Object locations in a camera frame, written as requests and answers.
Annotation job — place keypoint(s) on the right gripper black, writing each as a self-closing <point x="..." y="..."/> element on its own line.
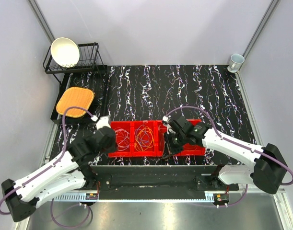
<point x="169" y="149"/>

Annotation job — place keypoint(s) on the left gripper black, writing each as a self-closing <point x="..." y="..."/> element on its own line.
<point x="113" y="147"/>

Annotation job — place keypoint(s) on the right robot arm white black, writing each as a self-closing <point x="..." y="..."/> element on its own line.
<point x="262" y="166"/>

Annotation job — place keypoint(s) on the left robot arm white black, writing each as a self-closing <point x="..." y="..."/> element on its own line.
<point x="68" y="171"/>

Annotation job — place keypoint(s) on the orange woven pad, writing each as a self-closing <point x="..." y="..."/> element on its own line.
<point x="75" y="96"/>

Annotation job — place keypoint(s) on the black marbled mat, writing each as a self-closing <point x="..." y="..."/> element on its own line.
<point x="149" y="92"/>

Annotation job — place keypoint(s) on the black tray under pad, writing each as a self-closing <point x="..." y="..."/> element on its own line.
<point x="94" y="81"/>

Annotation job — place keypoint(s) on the white bowl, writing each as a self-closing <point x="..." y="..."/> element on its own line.
<point x="65" y="52"/>

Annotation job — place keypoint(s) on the pale blue mug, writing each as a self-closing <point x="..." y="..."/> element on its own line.
<point x="235" y="62"/>

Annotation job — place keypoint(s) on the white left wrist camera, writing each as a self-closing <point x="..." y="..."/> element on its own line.
<point x="101" y="122"/>

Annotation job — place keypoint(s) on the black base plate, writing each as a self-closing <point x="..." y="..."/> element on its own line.
<point x="161" y="183"/>

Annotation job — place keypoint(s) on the aluminium frame rail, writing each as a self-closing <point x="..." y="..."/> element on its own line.
<point x="87" y="196"/>

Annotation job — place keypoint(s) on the black wire dish rack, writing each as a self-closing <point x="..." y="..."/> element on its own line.
<point x="89" y="60"/>

